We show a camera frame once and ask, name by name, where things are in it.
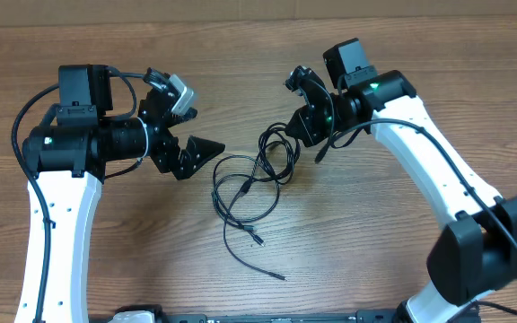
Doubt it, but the black left camera cable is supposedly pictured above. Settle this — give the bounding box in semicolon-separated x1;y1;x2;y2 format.
10;71;150;323

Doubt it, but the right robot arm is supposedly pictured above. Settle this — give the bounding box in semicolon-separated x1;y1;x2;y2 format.
285;39;517;322

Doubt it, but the black camera cable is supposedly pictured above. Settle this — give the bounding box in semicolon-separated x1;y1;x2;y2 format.
305;78;517;319
10;71;150;323

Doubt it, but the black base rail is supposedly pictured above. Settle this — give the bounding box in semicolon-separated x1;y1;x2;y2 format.
89;304;411;323

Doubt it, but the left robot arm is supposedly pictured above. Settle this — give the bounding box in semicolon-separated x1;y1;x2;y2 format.
11;65;224;322

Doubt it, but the black USB cable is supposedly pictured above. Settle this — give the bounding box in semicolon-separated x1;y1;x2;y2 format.
211;121;302;282

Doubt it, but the black right camera cable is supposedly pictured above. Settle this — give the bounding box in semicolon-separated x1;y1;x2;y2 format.
305;78;517;319

